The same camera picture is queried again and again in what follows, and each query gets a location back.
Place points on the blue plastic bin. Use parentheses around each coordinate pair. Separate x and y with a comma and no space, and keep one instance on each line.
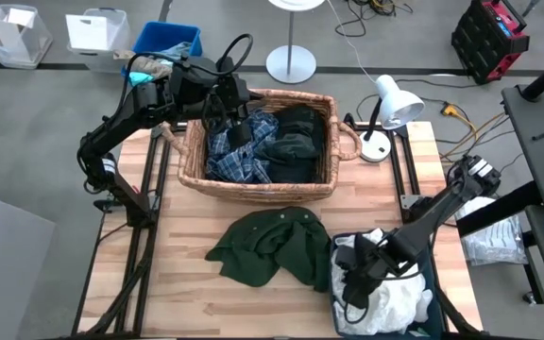
(163,35)

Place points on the white fuzzy garment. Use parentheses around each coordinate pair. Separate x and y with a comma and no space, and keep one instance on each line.
(413,293)

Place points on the clear bin white lid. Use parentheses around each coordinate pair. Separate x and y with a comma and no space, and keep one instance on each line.
(97,33)

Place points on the dark denim jeans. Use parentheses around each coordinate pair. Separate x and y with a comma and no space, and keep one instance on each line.
(291,148)

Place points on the navy fabric bin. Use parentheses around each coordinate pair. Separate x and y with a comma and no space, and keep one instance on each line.
(435,321)

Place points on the white floor lamp stand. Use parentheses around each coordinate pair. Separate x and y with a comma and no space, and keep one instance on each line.
(291,63)

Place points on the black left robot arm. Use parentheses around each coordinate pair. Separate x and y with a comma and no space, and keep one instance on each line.
(121,127)

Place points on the black cart bar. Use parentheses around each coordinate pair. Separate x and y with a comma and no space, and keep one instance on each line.
(498,212)

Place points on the red black tool box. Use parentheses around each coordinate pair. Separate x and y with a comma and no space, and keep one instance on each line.
(484,42)

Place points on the tan garment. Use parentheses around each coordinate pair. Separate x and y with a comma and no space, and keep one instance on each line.
(151,68)

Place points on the blue plaid shirt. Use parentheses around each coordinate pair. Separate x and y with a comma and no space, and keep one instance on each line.
(234,165)

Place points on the light blue garment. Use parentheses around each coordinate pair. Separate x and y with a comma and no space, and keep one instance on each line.
(177,49)

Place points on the clear plastic bag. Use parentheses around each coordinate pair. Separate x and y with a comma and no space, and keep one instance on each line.
(494,245)

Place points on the woven wicker basket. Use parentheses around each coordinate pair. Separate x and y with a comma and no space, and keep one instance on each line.
(253,193)

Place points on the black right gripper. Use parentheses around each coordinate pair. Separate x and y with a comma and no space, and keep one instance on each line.
(368,260)

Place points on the black aluminium table frame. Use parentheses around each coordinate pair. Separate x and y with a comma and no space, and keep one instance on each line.
(141,264)
(456,314)

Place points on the teal garment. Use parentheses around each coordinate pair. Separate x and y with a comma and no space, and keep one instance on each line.
(137,78)

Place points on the dark green muslin garment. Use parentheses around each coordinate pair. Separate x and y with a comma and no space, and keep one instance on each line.
(262,245)

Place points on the yellow power plug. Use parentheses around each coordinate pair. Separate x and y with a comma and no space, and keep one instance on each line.
(450,111)

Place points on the grey flat panel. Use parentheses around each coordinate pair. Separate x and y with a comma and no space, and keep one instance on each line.
(7,274)

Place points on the white desk lamp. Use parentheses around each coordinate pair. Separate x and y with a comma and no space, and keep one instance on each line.
(397,106)

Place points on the clear bin with papers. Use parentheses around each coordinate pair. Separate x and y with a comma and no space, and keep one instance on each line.
(12,38)

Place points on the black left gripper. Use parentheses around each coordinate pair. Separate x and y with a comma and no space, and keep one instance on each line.
(227,96)

